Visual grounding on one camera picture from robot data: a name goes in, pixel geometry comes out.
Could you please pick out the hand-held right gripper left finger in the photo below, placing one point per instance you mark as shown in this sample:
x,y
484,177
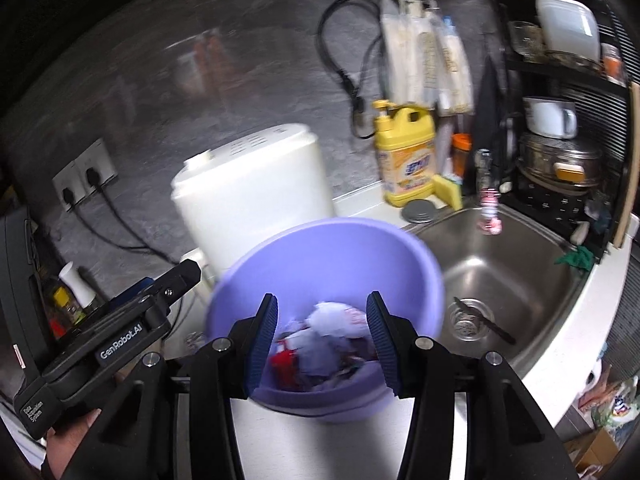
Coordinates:
x,y
262,340

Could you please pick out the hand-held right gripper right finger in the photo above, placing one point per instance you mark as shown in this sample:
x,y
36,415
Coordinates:
x,y
382,345

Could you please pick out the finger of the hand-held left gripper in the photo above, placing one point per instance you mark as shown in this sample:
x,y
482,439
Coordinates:
x,y
175,280

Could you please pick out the red carton piece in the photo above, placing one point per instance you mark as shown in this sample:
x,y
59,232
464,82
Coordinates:
x,y
285,360

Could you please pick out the white plastic bag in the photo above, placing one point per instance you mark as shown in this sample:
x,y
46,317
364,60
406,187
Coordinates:
x,y
332,320

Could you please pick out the purple plastic bucket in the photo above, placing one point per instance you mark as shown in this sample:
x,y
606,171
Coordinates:
x,y
325,260

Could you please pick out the person's left hand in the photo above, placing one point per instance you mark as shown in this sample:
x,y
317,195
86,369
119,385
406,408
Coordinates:
x,y
70,435

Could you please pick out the yellow cap green label bottle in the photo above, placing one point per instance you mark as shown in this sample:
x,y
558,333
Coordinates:
x,y
62,302

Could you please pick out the white cap oil dispenser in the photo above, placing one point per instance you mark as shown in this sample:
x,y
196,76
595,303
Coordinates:
x,y
72,280

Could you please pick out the sink drain strainer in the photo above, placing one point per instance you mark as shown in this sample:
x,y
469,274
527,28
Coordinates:
x,y
462,327

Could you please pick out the black knife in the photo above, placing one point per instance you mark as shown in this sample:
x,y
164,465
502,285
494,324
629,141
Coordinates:
x,y
482,320

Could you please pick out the white air fryer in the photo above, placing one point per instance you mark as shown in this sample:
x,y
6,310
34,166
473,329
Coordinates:
x,y
250,195

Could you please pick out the stainless steel sink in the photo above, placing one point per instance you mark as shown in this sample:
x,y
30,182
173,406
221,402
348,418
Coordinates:
x,y
500,280

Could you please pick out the grey round lid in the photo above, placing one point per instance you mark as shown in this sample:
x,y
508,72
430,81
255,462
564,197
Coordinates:
x,y
419,210

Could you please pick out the yellow sponge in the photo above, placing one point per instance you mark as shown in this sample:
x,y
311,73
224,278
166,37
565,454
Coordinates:
x,y
447,191

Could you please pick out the yellow dish soap bottle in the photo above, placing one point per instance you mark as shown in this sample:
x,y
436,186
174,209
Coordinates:
x,y
405,155

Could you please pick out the steel faucet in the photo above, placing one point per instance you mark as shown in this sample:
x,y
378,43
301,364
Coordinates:
x,y
487,185

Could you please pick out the orange cap bottle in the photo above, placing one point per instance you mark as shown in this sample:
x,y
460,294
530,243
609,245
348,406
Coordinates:
x,y
461,152

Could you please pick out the green cloth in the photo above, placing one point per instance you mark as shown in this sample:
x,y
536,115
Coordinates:
x,y
575,259

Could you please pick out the black dish rack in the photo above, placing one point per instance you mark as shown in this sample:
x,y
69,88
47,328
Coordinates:
x,y
550,205

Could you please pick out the printed plastic bag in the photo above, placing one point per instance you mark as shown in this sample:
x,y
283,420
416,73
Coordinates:
x,y
607,400

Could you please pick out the cardboard box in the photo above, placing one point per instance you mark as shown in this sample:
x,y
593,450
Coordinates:
x,y
592,452

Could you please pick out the steel pot with lid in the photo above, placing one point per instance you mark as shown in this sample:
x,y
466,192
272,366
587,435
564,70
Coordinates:
x,y
550,152

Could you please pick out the white enamel mug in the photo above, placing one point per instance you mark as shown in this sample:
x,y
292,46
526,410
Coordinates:
x,y
550,116

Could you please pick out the hanging plastic bag packs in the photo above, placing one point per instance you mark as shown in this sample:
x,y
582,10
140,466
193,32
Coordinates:
x,y
425,60

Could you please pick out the wooden cutting board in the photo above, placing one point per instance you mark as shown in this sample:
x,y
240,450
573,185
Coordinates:
x,y
631,175

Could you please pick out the glass bowl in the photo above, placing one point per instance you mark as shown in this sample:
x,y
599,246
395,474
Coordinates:
x,y
525,40

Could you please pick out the orange jar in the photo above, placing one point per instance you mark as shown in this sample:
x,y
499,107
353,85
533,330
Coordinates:
x,y
612,62

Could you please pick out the white lidded container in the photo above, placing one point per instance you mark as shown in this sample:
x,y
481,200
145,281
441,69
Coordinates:
x,y
567,25

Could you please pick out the white wall socket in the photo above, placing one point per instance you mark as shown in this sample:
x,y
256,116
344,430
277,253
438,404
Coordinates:
x,y
105,160
62,180

